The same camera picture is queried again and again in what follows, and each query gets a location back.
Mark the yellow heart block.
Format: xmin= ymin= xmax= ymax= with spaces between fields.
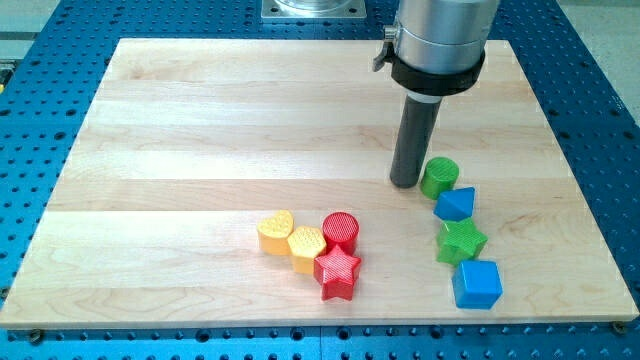
xmin=257 ymin=210 xmax=294 ymax=256

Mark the red cylinder block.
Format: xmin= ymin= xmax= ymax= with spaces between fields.
xmin=321 ymin=212 xmax=360 ymax=255

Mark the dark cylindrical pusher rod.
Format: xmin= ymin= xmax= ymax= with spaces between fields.
xmin=390 ymin=94 xmax=442 ymax=188

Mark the green cylinder block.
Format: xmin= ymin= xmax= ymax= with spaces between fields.
xmin=420 ymin=157 xmax=459 ymax=200

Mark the blue cube block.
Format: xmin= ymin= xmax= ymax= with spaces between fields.
xmin=452 ymin=260 xmax=503 ymax=310

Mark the blue triangular prism block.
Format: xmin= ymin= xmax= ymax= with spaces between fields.
xmin=433 ymin=187 xmax=476 ymax=221

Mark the red star block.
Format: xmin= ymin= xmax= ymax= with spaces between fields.
xmin=313 ymin=245 xmax=362 ymax=301

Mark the yellow hexagon block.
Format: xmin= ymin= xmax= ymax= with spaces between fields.
xmin=287 ymin=226 xmax=327 ymax=274

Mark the blue perforated table plate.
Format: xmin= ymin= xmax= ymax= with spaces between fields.
xmin=1 ymin=0 xmax=639 ymax=359

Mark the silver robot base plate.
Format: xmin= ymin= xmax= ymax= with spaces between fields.
xmin=261 ymin=0 xmax=367 ymax=20

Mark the wooden board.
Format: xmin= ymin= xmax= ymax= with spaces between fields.
xmin=1 ymin=39 xmax=638 ymax=329

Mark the green star block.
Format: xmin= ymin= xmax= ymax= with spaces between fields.
xmin=436 ymin=217 xmax=488 ymax=266

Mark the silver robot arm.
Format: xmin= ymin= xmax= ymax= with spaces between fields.
xmin=372 ymin=0 xmax=499 ymax=103

